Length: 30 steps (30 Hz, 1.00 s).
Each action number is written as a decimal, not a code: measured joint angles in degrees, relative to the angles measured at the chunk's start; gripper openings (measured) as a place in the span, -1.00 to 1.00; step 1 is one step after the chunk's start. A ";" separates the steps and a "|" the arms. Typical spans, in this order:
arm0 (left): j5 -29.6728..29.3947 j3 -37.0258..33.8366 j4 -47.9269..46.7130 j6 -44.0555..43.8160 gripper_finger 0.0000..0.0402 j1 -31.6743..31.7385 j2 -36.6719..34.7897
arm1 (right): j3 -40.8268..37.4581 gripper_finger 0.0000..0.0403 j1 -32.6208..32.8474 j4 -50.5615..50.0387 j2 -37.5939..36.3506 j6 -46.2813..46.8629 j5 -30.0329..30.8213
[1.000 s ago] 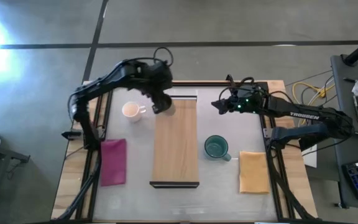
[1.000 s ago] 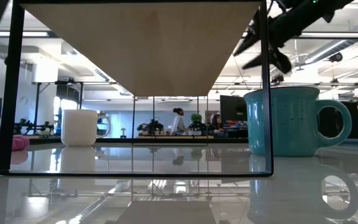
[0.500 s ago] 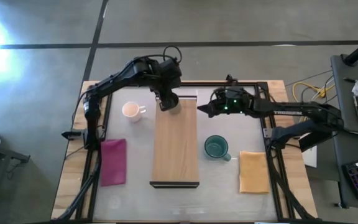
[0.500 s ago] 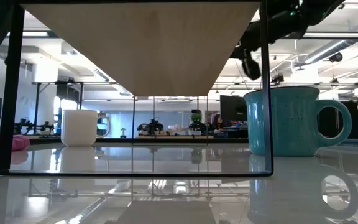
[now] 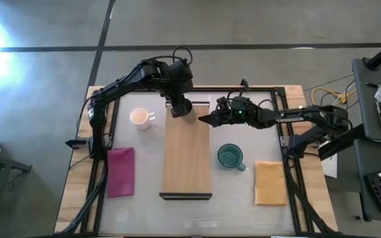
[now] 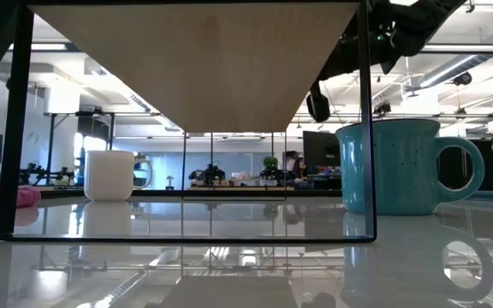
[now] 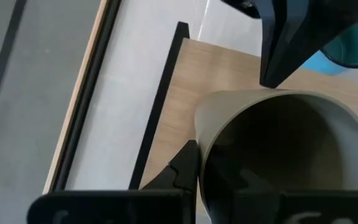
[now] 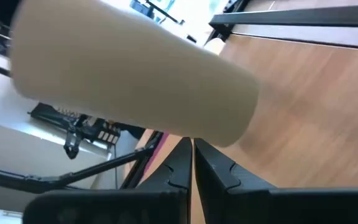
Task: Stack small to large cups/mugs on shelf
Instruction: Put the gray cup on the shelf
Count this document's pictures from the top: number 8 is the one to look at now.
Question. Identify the black metal shelf frame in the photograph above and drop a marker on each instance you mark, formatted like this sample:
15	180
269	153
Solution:
291	17

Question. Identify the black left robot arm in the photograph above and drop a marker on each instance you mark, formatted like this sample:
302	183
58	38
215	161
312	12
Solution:
54	115

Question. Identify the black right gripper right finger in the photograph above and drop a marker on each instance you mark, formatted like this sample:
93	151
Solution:
219	174

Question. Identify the tall beige cup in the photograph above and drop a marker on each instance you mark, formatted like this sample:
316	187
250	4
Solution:
129	65

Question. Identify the blue background object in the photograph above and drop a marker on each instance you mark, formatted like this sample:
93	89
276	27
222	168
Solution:
141	7

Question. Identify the black rig frame strut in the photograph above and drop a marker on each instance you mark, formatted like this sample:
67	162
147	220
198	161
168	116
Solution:
73	177

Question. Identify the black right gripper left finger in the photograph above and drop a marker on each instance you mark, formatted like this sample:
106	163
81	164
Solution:
176	174

